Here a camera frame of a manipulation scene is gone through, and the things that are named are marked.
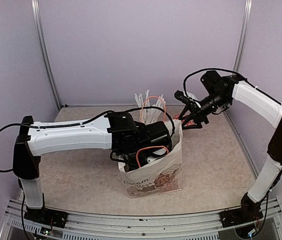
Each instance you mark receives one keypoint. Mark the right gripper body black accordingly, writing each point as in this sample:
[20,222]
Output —
[202,115]

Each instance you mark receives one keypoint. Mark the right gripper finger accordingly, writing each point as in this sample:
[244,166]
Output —
[188,112]
[197,126]

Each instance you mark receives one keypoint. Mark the white paper takeout bag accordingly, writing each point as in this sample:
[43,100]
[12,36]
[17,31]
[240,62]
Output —
[163,170]

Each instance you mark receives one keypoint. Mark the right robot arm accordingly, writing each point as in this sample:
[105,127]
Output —
[223,166]

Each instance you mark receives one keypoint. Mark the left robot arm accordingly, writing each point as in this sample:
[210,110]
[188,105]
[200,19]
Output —
[131,142]

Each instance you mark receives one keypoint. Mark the red patterned white bowl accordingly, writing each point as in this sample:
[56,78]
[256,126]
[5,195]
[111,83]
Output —
[188,123]

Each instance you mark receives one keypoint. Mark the white wrapped straws bundle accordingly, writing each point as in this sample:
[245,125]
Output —
[150,107]

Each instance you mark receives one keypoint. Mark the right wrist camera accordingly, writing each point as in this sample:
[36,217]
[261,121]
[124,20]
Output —
[185,97]

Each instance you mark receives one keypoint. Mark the right aluminium frame post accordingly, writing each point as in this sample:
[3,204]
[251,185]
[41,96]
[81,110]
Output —
[243,35]

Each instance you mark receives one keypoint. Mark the aluminium frame post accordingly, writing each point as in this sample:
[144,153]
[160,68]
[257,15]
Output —
[35,6]
[243,35]

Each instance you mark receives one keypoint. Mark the left aluminium frame post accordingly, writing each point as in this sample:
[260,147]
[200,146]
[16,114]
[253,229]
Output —
[35,6]

